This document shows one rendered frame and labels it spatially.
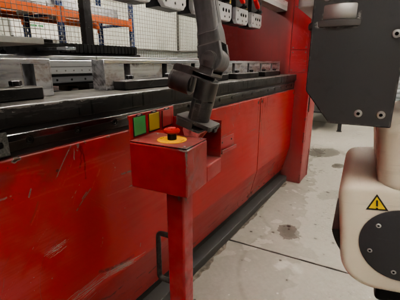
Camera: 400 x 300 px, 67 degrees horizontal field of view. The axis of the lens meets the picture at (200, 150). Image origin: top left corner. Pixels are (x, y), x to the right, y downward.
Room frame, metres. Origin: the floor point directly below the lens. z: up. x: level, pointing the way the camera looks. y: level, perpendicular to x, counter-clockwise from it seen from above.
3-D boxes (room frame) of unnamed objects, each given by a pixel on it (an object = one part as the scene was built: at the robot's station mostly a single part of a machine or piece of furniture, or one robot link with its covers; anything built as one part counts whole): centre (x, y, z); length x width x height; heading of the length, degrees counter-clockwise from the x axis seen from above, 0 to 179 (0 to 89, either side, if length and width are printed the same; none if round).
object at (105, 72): (1.69, -0.13, 0.92); 1.67 x 0.06 x 0.10; 147
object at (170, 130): (0.71, 0.07, 0.79); 0.04 x 0.04 x 0.04
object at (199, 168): (0.75, 0.06, 0.75); 0.20 x 0.16 x 0.18; 153
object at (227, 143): (1.40, -0.14, 0.59); 0.15 x 0.02 x 0.07; 147
